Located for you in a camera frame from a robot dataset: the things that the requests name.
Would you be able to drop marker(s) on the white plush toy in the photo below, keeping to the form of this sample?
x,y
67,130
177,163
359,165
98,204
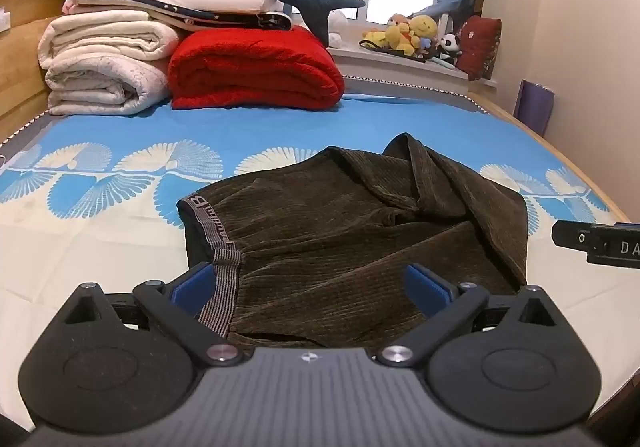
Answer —
x,y
336,29

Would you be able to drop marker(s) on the white patterned folded quilt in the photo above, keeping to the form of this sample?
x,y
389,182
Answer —
x,y
100,87

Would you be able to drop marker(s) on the window sill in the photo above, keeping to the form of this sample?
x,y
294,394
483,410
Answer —
x,y
400,67

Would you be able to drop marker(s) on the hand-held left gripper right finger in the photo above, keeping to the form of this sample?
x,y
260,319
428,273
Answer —
x,y
427,284

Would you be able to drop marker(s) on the red folded blanket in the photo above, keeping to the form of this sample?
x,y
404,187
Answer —
x,y
250,67

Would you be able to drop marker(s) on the panda plush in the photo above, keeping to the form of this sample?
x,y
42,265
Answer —
x,y
450,47

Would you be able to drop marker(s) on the grey mattress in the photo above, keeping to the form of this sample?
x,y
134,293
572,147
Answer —
x,y
410,89

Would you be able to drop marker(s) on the purple bag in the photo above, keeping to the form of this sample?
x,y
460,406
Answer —
x,y
534,104

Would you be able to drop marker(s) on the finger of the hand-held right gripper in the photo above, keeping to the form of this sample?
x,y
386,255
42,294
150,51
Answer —
x,y
572,234

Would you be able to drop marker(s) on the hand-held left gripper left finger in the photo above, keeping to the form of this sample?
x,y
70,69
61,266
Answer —
x,y
192,289

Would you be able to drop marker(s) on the wooden bed frame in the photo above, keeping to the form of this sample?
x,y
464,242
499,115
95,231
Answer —
x,y
30,2

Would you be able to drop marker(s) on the cream folded quilt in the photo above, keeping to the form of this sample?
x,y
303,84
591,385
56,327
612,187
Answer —
x,y
105,34

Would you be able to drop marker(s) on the yellow bear plush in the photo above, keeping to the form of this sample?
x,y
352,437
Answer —
x,y
400,37

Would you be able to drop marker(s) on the blue and white bedsheet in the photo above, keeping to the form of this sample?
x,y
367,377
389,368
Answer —
x,y
125,227

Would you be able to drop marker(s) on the red cushion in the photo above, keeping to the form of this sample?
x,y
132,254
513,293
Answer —
x,y
480,47

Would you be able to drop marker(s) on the navy trimmed folded blanket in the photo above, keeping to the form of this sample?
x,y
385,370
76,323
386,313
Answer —
x,y
220,17

